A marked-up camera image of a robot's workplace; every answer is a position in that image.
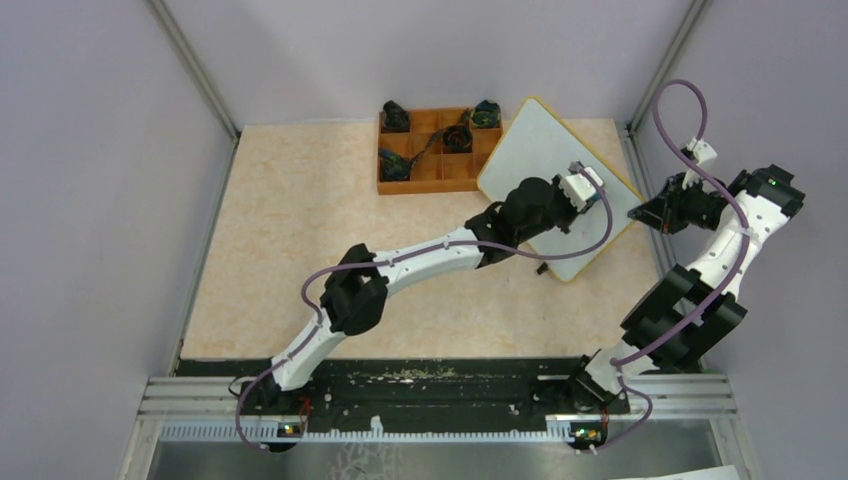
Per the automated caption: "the yellow framed whiteboard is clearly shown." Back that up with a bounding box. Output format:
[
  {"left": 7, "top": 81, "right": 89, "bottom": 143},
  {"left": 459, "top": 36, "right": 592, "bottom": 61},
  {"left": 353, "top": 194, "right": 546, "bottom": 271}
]
[{"left": 477, "top": 97, "right": 645, "bottom": 282}]

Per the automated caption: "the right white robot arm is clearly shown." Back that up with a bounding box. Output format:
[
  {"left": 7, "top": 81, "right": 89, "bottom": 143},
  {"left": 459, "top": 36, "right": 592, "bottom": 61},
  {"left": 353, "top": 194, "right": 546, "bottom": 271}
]
[{"left": 563, "top": 165, "right": 805, "bottom": 412}]

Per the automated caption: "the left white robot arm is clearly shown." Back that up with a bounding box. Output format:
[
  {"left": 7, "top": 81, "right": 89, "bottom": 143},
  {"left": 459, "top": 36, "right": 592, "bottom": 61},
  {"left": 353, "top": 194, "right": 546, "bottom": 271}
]
[{"left": 240, "top": 170, "right": 600, "bottom": 414}]

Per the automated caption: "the dark rolled cloth centre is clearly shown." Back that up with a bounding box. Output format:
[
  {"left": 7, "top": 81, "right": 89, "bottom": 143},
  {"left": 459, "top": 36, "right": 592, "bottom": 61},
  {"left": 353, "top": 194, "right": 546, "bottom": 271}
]
[{"left": 441, "top": 125, "right": 473, "bottom": 154}]

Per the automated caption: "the dark rolled cloth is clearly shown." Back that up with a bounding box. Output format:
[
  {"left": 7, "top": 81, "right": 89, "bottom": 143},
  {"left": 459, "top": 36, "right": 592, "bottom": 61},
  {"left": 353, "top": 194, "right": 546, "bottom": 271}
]
[
  {"left": 381, "top": 100, "right": 411, "bottom": 133},
  {"left": 378, "top": 148, "right": 414, "bottom": 182},
  {"left": 441, "top": 125, "right": 473, "bottom": 154},
  {"left": 468, "top": 100, "right": 501, "bottom": 129}
]

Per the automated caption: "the dark rolled cloth top right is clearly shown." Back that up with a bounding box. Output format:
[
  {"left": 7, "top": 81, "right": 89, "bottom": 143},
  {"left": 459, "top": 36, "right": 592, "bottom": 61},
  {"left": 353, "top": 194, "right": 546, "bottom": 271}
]
[{"left": 468, "top": 100, "right": 501, "bottom": 129}]

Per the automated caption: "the orange compartment tray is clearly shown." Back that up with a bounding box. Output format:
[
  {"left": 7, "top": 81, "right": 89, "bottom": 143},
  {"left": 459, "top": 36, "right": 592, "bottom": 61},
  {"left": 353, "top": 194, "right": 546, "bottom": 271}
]
[{"left": 376, "top": 105, "right": 504, "bottom": 195}]

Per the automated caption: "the dark rolled cloth top left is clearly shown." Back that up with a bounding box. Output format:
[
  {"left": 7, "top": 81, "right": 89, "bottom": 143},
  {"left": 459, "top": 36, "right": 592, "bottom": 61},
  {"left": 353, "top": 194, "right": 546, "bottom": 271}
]
[{"left": 381, "top": 100, "right": 411, "bottom": 133}]

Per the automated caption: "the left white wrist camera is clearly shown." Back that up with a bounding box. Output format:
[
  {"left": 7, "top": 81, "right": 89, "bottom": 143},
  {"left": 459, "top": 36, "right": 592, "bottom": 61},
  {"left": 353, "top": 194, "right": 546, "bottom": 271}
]
[{"left": 559, "top": 166, "right": 604, "bottom": 214}]

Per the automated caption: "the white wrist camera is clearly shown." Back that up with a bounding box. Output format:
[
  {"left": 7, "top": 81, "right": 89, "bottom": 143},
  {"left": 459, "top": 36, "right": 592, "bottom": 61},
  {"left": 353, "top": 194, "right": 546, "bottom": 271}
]
[
  {"left": 559, "top": 166, "right": 604, "bottom": 214},
  {"left": 682, "top": 137, "right": 718, "bottom": 189}
]

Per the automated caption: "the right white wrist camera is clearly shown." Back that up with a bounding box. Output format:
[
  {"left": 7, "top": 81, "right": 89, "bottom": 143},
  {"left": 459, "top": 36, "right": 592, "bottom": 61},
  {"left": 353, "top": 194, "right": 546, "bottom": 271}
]
[{"left": 682, "top": 137, "right": 718, "bottom": 189}]

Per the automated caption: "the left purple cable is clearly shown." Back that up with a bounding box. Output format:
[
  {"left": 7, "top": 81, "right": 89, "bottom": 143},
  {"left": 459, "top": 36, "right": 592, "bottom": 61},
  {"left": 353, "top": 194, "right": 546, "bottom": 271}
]
[{"left": 235, "top": 162, "right": 615, "bottom": 454}]

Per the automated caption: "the right aluminium corner post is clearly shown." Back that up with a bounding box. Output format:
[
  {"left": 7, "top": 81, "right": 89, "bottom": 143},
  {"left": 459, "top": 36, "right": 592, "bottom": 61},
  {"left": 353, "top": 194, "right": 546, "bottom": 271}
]
[{"left": 626, "top": 0, "right": 713, "bottom": 136}]

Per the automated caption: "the aluminium corner post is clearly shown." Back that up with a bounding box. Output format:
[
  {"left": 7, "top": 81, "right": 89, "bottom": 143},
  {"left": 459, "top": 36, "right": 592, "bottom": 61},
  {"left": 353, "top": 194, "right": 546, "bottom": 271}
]
[
  {"left": 626, "top": 0, "right": 713, "bottom": 136},
  {"left": 144, "top": 0, "right": 241, "bottom": 142}
]

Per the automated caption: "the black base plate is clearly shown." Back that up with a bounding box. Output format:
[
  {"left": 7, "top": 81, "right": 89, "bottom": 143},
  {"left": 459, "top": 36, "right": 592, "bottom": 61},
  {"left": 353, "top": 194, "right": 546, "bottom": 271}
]
[{"left": 173, "top": 357, "right": 704, "bottom": 435}]

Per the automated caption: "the left aluminium corner post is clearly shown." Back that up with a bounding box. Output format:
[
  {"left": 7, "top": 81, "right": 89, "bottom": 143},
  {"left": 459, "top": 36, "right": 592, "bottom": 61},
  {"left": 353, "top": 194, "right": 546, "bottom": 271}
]
[{"left": 144, "top": 0, "right": 241, "bottom": 142}]

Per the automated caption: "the aluminium front rail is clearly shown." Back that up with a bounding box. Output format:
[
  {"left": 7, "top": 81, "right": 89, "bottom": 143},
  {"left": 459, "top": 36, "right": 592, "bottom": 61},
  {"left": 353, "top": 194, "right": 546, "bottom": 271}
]
[{"left": 120, "top": 373, "right": 760, "bottom": 479}]

